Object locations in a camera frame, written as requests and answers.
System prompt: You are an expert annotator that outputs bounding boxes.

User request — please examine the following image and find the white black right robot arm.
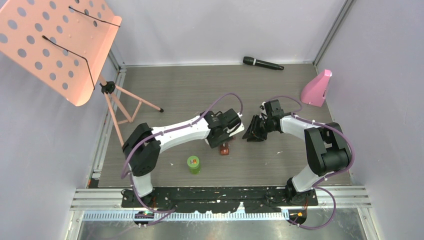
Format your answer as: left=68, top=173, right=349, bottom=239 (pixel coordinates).
left=243, top=99, right=352, bottom=205

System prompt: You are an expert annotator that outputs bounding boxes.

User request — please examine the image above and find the black microphone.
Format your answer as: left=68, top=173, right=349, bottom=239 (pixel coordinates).
left=242, top=56, right=285, bottom=71

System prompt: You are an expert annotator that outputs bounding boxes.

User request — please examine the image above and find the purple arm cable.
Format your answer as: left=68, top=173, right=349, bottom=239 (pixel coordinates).
left=119, top=92, right=245, bottom=226
left=261, top=96, right=356, bottom=230

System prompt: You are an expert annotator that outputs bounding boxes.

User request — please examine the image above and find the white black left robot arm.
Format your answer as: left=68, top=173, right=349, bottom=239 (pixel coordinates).
left=122, top=108, right=245, bottom=207

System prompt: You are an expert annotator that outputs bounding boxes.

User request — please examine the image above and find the pink wedge object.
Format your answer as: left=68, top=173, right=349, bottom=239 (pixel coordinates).
left=300, top=69, right=332, bottom=107

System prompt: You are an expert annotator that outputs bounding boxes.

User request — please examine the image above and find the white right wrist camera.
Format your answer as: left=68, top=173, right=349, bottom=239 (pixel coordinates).
left=259, top=102, right=268, bottom=120

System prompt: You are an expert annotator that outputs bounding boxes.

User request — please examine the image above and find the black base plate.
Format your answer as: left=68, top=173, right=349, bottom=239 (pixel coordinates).
left=120, top=186, right=318, bottom=214

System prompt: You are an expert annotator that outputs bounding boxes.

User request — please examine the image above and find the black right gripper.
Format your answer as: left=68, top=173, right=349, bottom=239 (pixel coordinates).
left=243, top=114, right=276, bottom=142

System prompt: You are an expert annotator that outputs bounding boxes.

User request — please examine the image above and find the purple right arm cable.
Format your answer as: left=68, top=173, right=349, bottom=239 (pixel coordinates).
left=261, top=96, right=356, bottom=230

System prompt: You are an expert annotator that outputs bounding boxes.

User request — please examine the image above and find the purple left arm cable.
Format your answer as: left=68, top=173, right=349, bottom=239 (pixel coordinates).
left=119, top=92, right=245, bottom=226

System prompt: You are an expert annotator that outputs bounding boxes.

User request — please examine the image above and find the green black pill bottle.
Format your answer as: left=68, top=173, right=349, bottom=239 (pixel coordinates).
left=187, top=155, right=201, bottom=175

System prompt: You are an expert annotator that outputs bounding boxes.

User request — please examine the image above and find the pink music stand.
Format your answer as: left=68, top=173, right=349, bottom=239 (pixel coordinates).
left=0, top=0, right=165, bottom=147

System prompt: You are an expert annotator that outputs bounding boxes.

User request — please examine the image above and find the brown translucent pill container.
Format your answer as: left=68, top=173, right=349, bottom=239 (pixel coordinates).
left=219, top=136, right=236, bottom=156

